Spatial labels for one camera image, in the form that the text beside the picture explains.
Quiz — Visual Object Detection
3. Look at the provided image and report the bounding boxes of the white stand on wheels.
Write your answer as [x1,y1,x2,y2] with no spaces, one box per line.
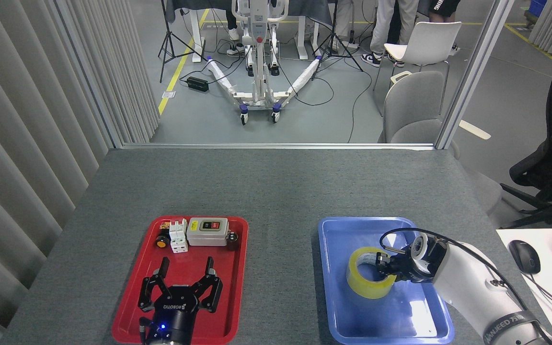
[207,0,322,125]

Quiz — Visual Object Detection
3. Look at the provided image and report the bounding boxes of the black floor cable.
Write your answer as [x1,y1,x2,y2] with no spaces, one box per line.
[347,62,373,143]

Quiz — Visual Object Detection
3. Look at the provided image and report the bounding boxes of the grey push button switch box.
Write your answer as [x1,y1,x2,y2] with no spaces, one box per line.
[186,218,230,247]

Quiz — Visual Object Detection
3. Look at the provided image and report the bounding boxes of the blue plastic tray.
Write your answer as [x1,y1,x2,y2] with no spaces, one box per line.
[318,217,455,345]

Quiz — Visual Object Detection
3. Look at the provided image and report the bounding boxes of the black tripod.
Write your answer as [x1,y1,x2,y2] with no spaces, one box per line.
[158,0,207,83]
[310,0,364,81]

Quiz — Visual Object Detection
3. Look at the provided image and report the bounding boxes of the silver frame post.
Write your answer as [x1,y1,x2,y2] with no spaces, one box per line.
[435,0,516,150]

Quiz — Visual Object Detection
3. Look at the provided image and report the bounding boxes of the black computer mouse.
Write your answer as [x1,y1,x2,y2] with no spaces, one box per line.
[508,240,541,275]

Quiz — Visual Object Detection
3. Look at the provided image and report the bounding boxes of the white plastic chair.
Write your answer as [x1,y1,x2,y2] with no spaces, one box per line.
[373,22,462,115]

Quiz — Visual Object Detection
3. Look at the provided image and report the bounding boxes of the red plastic tray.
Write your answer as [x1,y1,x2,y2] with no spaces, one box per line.
[112,216,249,345]

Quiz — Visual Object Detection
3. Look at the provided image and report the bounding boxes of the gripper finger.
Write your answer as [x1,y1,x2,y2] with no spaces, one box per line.
[191,256,223,313]
[137,257,171,311]
[376,253,394,276]

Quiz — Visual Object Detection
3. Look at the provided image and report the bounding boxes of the yellow tape roll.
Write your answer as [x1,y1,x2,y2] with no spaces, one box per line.
[346,247,397,300]

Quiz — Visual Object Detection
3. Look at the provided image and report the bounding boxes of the white circuit breaker block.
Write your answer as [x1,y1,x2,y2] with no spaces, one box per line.
[169,219,189,253]

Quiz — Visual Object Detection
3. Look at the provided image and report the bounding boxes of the dark table with white legs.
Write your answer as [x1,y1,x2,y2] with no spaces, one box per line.
[166,0,334,63]

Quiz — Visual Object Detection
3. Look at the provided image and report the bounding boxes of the person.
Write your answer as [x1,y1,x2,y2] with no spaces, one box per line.
[226,9,241,42]
[361,0,420,68]
[420,0,462,23]

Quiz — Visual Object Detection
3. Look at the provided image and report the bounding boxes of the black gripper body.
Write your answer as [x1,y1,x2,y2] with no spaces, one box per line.
[391,252,432,283]
[144,285,200,345]

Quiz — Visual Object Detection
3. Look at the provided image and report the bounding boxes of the grey upholstered chair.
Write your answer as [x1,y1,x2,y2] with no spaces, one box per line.
[378,71,503,215]

